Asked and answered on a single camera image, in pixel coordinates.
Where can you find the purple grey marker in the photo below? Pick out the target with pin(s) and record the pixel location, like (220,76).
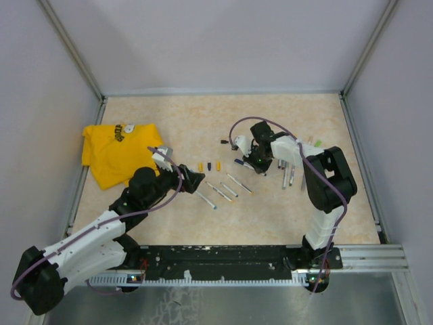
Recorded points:
(303,184)

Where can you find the dark blue capped marker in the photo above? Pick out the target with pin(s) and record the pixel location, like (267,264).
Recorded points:
(246,165)

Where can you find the right corner aluminium post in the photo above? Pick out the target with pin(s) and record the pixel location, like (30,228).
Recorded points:
(370,46)

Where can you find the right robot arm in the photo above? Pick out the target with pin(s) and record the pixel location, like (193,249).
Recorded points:
(329,181)

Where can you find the left corner aluminium post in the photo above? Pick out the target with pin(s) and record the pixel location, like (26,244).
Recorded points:
(70,47)

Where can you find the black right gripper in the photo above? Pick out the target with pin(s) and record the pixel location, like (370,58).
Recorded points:
(259,168)

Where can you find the yellow t-shirt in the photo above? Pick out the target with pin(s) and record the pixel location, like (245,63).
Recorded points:
(114,152)

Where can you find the dark green capped marker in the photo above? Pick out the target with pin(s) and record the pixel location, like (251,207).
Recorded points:
(292,172)

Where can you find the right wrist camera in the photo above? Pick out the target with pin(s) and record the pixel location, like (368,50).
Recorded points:
(243,143)

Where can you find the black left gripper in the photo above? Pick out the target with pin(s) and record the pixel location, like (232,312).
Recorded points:
(191,179)

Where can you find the blue eraser-cap white marker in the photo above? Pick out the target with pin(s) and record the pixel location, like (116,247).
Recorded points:
(229,189)

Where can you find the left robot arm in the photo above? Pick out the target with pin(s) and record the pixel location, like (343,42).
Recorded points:
(45,276)

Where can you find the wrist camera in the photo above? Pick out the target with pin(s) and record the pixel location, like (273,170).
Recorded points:
(243,143)
(161,157)

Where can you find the corner aluminium post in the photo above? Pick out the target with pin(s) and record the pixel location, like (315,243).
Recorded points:
(70,47)
(370,46)

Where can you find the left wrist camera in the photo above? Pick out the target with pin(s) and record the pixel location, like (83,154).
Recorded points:
(161,157)

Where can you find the yellow capped clear pen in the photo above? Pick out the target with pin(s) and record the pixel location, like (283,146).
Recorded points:
(239,183)

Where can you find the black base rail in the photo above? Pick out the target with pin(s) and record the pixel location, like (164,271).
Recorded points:
(212,263)

